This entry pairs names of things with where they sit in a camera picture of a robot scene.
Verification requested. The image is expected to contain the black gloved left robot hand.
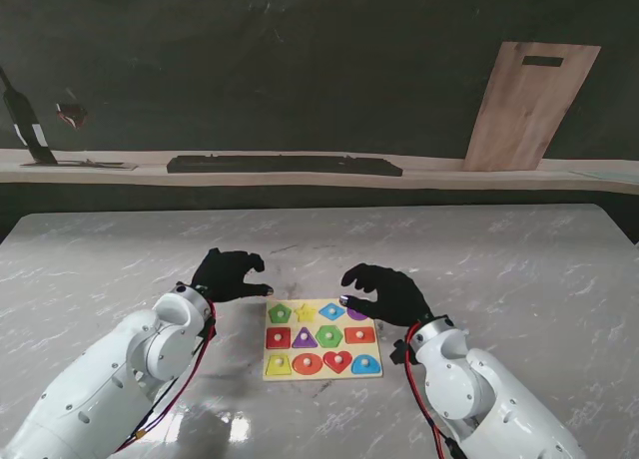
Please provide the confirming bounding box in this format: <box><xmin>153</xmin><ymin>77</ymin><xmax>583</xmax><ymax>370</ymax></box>
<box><xmin>192</xmin><ymin>247</ymin><xmax>276</xmax><ymax>306</ymax></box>

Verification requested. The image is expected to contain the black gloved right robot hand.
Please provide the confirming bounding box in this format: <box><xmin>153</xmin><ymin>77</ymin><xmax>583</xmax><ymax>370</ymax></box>
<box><xmin>340</xmin><ymin>262</ymin><xmax>434</xmax><ymax>327</ymax></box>

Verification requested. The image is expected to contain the orange rectangle puzzle piece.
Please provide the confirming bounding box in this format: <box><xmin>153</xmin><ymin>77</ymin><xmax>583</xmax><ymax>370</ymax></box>
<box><xmin>342</xmin><ymin>326</ymin><xmax>376</xmax><ymax>346</ymax></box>

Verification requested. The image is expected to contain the green pentagon puzzle piece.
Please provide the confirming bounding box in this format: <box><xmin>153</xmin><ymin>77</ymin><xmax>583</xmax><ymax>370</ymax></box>
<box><xmin>267</xmin><ymin>302</ymin><xmax>294</xmax><ymax>326</ymax></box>

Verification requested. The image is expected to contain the blue diamond puzzle piece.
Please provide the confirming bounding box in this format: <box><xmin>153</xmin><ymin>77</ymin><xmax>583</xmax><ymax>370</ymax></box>
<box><xmin>318</xmin><ymin>302</ymin><xmax>347</xmax><ymax>323</ymax></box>

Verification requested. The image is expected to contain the blue semicircle puzzle piece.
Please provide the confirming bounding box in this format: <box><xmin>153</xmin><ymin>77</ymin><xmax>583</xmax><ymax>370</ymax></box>
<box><xmin>350</xmin><ymin>353</ymin><xmax>383</xmax><ymax>376</ymax></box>

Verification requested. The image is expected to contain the green hexagon puzzle piece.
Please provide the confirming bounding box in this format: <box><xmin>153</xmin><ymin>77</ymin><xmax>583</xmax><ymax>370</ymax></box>
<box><xmin>315</xmin><ymin>324</ymin><xmax>344</xmax><ymax>349</ymax></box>

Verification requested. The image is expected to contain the red square puzzle piece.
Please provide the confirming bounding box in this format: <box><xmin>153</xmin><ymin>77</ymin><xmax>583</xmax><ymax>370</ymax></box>
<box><xmin>265</xmin><ymin>327</ymin><xmax>292</xmax><ymax>352</ymax></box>

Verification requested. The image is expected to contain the red heart puzzle piece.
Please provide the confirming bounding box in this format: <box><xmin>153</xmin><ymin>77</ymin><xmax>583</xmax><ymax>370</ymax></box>
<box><xmin>321</xmin><ymin>350</ymin><xmax>353</xmax><ymax>375</ymax></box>

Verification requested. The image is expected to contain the purple triangle puzzle piece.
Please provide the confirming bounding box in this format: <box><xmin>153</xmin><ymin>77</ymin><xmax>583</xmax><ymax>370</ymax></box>
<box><xmin>291</xmin><ymin>327</ymin><xmax>320</xmax><ymax>351</ymax></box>

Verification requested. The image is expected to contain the yellow trapezoid puzzle piece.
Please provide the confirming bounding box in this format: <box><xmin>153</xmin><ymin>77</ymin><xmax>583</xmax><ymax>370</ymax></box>
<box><xmin>265</xmin><ymin>354</ymin><xmax>295</xmax><ymax>379</ymax></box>

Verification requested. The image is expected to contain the orange oval puzzle piece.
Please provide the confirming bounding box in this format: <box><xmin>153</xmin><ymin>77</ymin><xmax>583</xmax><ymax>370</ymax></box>
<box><xmin>292</xmin><ymin>352</ymin><xmax>324</xmax><ymax>378</ymax></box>

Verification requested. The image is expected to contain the yellow wooden puzzle board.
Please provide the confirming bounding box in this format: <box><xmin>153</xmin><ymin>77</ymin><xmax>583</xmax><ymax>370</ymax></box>
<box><xmin>263</xmin><ymin>298</ymin><xmax>385</xmax><ymax>384</ymax></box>

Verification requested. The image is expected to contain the flat wooden coaster board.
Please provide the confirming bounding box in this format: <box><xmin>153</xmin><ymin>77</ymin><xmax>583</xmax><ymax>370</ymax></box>
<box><xmin>19</xmin><ymin>160</ymin><xmax>139</xmax><ymax>173</ymax></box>

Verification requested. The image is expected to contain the wooden cutting board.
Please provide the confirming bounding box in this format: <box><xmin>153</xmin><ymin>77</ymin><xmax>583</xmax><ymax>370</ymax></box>
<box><xmin>459</xmin><ymin>41</ymin><xmax>602</xmax><ymax>174</ymax></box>

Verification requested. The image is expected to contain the black long tray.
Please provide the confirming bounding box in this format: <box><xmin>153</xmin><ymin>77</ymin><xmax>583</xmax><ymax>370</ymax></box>
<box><xmin>166</xmin><ymin>153</ymin><xmax>404</xmax><ymax>178</ymax></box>

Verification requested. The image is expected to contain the light wooden shelf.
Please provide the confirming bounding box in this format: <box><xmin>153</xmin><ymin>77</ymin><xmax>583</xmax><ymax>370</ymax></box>
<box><xmin>0</xmin><ymin>148</ymin><xmax>639</xmax><ymax>197</ymax></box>

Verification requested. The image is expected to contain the red wine glass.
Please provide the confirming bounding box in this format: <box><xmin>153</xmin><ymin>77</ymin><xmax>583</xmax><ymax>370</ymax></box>
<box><xmin>53</xmin><ymin>101</ymin><xmax>92</xmax><ymax>131</ymax></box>

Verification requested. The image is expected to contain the dark wine bottle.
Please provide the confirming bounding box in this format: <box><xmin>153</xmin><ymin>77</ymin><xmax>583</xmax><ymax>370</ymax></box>
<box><xmin>0</xmin><ymin>64</ymin><xmax>59</xmax><ymax>167</ymax></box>

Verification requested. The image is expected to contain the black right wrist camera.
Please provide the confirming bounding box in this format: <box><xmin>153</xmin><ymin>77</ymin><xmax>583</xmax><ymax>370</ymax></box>
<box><xmin>389</xmin><ymin>338</ymin><xmax>411</xmax><ymax>367</ymax></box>

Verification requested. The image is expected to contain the red left arm cable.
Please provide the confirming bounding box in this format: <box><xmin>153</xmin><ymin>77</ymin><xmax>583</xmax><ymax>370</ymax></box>
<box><xmin>114</xmin><ymin>301</ymin><xmax>218</xmax><ymax>453</ymax></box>

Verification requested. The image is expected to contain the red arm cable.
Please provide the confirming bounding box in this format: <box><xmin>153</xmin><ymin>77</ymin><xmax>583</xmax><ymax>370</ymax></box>
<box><xmin>114</xmin><ymin>301</ymin><xmax>218</xmax><ymax>453</ymax></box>
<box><xmin>402</xmin><ymin>324</ymin><xmax>450</xmax><ymax>459</ymax></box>

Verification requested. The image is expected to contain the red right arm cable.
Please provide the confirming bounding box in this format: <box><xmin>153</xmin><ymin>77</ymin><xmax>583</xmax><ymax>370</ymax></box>
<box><xmin>402</xmin><ymin>324</ymin><xmax>450</xmax><ymax>459</ymax></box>

